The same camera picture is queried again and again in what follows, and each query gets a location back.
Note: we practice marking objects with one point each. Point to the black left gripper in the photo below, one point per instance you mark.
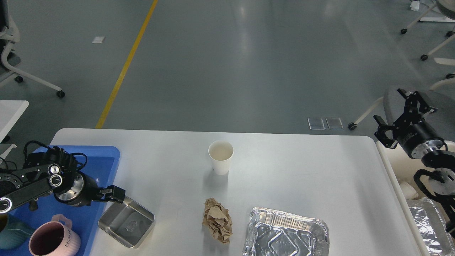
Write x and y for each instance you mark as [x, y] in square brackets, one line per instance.
[81, 190]

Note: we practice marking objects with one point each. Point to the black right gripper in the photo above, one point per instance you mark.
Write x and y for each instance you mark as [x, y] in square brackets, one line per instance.
[410, 130]

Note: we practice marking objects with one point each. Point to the stainless steel square dish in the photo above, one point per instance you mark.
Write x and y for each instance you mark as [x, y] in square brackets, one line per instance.
[128, 222]

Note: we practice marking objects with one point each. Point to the pink ribbed mug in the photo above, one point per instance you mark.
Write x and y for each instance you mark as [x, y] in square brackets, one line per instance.
[55, 238]

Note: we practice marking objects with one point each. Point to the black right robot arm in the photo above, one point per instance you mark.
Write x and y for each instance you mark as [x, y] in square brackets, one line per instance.
[437, 159]

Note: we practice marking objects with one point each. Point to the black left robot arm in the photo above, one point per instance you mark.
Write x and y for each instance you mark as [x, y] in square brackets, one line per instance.
[52, 169]

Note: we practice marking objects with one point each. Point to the grey office chair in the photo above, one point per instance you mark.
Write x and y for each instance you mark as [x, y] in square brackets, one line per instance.
[443, 120]

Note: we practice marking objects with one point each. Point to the white plastic bin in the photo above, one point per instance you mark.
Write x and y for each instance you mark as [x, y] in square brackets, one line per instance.
[401, 168]

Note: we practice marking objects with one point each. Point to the right floor outlet plate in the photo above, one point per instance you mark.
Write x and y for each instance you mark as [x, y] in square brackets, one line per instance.
[334, 123]

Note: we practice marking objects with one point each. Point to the floor outlet plate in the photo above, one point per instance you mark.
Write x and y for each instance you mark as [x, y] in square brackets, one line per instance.
[316, 123]
[334, 123]

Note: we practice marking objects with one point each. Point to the small white cup in bin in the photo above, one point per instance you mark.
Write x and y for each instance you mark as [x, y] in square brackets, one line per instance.
[408, 191]

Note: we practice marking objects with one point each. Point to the left floor outlet plate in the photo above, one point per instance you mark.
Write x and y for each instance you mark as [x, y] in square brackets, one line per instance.
[316, 123]

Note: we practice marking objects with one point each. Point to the crumpled brown paper ball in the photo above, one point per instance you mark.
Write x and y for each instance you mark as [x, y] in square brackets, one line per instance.
[218, 221]

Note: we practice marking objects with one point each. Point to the teal mug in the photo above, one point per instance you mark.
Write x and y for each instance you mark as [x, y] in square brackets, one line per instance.
[13, 232]

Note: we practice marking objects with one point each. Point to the white paper cup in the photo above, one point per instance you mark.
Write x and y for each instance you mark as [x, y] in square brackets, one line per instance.
[221, 153]

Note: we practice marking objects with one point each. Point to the white side table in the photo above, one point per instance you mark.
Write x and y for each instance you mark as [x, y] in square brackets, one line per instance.
[10, 112]

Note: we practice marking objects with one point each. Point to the white paper on floor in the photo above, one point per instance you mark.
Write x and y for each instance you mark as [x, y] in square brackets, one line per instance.
[98, 39]

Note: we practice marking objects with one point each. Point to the aluminium foil tray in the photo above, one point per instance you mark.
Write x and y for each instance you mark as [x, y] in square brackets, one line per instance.
[277, 233]

